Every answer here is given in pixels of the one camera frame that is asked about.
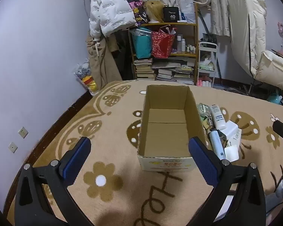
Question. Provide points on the red gift bag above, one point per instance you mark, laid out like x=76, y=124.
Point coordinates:
x=161, y=44

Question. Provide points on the beige coat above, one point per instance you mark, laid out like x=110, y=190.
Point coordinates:
x=101, y=61

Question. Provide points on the stack of books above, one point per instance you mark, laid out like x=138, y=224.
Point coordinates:
x=143, y=70

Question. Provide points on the silver white case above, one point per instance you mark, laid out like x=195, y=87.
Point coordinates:
x=234, y=138

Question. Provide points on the wall socket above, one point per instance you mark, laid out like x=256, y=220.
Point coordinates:
x=13, y=147
x=23, y=132

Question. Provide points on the light blue cloth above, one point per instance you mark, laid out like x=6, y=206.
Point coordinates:
x=273, y=200

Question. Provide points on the beige curtain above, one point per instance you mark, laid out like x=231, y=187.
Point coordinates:
x=221, y=4

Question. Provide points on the white charger cube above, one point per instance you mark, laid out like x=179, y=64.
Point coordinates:
x=231, y=153

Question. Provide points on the white tube bottle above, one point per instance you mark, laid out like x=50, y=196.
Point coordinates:
x=218, y=117

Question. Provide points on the light blue cylindrical power bank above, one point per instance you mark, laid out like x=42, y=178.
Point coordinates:
x=217, y=143

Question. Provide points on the white plastic bag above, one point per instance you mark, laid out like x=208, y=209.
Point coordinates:
x=186, y=7

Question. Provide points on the white puffer jacket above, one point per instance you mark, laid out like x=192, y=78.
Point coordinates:
x=108, y=9

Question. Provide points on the blond wig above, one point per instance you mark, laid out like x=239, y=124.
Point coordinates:
x=153, y=10

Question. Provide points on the black box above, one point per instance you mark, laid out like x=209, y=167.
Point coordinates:
x=171, y=14

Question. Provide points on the white trolley cart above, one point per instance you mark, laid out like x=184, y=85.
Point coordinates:
x=208, y=44

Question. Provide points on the cardboard box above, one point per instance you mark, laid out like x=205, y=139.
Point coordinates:
x=165, y=134

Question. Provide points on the bag of plush toys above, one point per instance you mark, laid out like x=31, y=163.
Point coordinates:
x=88, y=80

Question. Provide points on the green tissue pack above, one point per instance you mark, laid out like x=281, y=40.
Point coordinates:
x=206, y=66

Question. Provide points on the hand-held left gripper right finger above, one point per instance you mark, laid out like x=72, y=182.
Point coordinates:
x=202, y=162

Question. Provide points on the row of small bottles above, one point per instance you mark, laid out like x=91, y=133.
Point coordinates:
x=179, y=43

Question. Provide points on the pink desk fan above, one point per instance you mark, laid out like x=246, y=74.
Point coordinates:
x=281, y=30

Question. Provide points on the green oval case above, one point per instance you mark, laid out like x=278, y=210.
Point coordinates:
x=204, y=109

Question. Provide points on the teal bag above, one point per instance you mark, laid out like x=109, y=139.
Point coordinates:
x=142, y=44

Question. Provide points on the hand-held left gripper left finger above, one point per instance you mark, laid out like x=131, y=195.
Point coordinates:
x=76, y=160

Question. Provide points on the pink black printed bag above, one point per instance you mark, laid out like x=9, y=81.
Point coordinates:
x=138, y=9

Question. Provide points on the beige butterfly printed blanket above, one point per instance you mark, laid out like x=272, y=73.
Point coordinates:
x=113, y=134

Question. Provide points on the white padded chair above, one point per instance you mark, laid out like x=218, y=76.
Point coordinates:
x=257, y=28

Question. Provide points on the wooden shelf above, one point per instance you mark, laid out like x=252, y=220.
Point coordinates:
x=169, y=24

